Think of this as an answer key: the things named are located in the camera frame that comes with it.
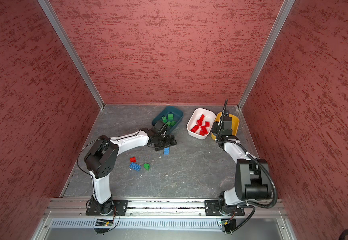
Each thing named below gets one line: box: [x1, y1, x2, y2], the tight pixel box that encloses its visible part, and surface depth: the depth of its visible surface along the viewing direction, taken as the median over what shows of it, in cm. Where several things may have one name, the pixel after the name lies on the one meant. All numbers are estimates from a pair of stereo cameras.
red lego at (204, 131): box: [199, 125, 208, 136], surface depth 106 cm
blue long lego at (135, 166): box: [129, 162, 142, 172], surface depth 89 cm
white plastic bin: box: [186, 107, 216, 140], surface depth 109 cm
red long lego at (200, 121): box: [197, 114, 205, 124], surface depth 111 cm
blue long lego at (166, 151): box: [163, 147, 170, 155], surface depth 95 cm
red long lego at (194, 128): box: [190, 125, 199, 133], surface depth 107 cm
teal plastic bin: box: [151, 106, 184, 134], surface depth 113 cm
